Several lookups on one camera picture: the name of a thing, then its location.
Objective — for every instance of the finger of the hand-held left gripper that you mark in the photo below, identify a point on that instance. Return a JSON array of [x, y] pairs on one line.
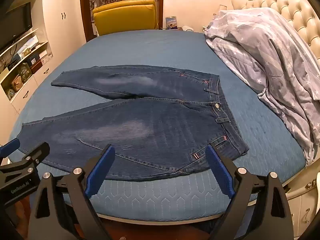
[[35, 155], [10, 145]]

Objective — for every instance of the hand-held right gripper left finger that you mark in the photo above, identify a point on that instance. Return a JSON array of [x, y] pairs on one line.
[[100, 172]]

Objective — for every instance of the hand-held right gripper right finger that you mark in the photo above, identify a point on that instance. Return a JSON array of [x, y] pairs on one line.
[[220, 172]]

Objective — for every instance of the blue denim pants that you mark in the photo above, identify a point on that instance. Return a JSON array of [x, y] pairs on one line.
[[150, 125]]

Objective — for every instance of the brown bag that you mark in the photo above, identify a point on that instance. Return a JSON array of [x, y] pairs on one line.
[[16, 83]]

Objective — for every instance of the gold wrapped package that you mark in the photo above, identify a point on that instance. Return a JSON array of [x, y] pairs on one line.
[[25, 72]]

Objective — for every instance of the dark box on shelf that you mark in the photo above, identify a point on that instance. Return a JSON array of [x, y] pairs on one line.
[[37, 63]]

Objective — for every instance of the cream nightstand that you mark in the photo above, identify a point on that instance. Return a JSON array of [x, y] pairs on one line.
[[305, 205]]

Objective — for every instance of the small white box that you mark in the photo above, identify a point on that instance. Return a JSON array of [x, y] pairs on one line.
[[46, 55]]

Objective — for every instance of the white box on shelf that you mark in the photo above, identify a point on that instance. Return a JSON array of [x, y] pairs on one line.
[[28, 44]]

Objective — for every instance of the black flat television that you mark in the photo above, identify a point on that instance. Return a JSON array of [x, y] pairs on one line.
[[15, 27]]

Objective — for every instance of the grey star-printed quilt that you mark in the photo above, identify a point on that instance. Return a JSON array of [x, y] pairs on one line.
[[262, 55]]

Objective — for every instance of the bed with blue quilted cover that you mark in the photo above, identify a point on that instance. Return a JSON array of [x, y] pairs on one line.
[[150, 47]]

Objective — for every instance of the small white object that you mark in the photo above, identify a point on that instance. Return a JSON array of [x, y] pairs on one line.
[[187, 28]]

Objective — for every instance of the yellow upholstered chair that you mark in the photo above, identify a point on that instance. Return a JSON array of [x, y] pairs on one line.
[[125, 17]]

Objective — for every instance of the small picture box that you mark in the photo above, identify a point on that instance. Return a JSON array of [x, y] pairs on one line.
[[171, 22]]

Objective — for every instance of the cream tufted headboard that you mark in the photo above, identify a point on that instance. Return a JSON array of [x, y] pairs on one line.
[[295, 7]]

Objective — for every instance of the white wall cabinet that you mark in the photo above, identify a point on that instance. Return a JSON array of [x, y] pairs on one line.
[[62, 42]]

